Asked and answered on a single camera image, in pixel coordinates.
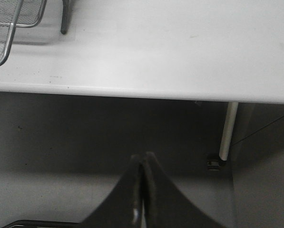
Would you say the silver metal rack frame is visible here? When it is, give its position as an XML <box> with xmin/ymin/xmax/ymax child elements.
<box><xmin>60</xmin><ymin>0</ymin><xmax>73</xmax><ymax>35</ymax></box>

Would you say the white table leg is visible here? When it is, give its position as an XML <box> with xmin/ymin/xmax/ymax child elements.
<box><xmin>219</xmin><ymin>102</ymin><xmax>239</xmax><ymax>161</ymax></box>

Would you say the silver mesh tray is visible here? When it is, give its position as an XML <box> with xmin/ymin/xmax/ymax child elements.
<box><xmin>0</xmin><ymin>0</ymin><xmax>23</xmax><ymax>66</ymax></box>
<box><xmin>16</xmin><ymin>0</ymin><xmax>47</xmax><ymax>28</ymax></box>

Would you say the black table foot caster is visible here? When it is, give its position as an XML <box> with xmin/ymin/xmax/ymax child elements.
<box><xmin>207</xmin><ymin>154</ymin><xmax>226</xmax><ymax>171</ymax></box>

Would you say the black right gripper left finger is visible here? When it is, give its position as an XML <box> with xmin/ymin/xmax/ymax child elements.
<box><xmin>79</xmin><ymin>155</ymin><xmax>143</xmax><ymax>228</ymax></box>

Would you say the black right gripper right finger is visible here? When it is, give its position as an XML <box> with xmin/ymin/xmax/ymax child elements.
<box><xmin>142</xmin><ymin>152</ymin><xmax>223</xmax><ymax>228</ymax></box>

